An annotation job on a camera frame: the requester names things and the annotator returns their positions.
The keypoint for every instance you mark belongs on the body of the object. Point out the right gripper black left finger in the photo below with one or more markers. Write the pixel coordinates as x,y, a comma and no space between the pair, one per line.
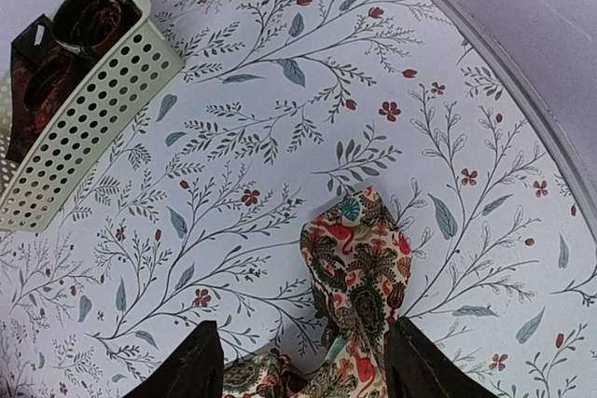
193,370

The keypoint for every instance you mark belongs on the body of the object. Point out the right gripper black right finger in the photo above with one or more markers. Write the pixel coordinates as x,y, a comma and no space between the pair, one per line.
415,367

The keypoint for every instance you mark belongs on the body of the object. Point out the cream floral patterned tie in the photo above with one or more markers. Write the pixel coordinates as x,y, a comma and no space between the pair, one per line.
360,262

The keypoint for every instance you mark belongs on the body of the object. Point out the dark brown rolled ties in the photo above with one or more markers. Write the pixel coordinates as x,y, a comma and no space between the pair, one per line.
52,56

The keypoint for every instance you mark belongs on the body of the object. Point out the pale green perforated basket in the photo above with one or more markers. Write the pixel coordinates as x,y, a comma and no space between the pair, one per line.
119,85

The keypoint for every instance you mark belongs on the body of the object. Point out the floral patterned table mat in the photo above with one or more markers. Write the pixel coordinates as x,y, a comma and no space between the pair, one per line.
282,109

